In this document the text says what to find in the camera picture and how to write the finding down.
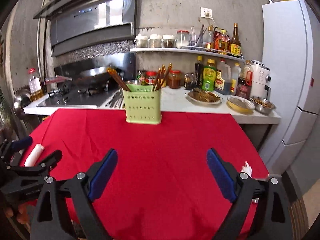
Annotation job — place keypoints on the tall brown sauce bottle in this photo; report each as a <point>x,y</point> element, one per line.
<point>235,44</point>

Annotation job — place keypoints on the dark red label bottle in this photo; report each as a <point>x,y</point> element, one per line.
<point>245,81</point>

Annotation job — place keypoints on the yellow bowl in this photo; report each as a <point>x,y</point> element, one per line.
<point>240,105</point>

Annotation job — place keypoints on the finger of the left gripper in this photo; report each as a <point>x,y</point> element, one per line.
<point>50,162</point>
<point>21,144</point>

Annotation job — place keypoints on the oil bottle red cap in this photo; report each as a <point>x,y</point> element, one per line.
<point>35,84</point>

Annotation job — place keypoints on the steel bowl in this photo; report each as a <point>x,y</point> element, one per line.
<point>262,105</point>

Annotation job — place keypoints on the range hood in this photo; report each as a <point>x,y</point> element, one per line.
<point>76,24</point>

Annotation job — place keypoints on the white crumpled tissue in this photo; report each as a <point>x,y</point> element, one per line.
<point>247,169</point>

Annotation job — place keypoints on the white refrigerator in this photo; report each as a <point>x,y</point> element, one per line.
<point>291,52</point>

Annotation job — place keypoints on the gas stove top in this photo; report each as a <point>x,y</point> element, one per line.
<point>77,98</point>

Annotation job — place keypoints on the large vinegar jug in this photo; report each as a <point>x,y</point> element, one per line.
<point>223,78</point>

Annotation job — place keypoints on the plate of food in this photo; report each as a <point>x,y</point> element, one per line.
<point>203,97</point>

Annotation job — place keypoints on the wok on stove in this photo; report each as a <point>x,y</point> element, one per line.
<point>89,78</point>

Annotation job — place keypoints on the green plastic utensil holder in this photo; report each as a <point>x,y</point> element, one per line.
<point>142,105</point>

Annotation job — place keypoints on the red lid sauce jar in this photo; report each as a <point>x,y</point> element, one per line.
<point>174,79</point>

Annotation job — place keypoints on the wall shelf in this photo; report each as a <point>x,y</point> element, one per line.
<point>188,51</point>

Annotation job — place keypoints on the clear oil bottle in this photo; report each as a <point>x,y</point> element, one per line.
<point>236,71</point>

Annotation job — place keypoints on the dark soy sauce bottle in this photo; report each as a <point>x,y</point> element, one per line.
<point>199,71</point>

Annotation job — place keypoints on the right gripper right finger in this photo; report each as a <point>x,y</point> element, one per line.
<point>224,174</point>

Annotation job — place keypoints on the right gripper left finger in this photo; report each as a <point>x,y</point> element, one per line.
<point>99,174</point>

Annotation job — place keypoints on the person's left hand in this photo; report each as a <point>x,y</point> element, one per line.
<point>21,213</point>

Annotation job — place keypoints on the red tablecloth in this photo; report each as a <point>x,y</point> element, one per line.
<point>162,187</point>

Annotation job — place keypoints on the green bottle yellow cap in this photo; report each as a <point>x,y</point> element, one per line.
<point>209,75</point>

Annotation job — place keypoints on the white air fryer appliance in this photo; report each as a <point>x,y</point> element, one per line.
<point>260,80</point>

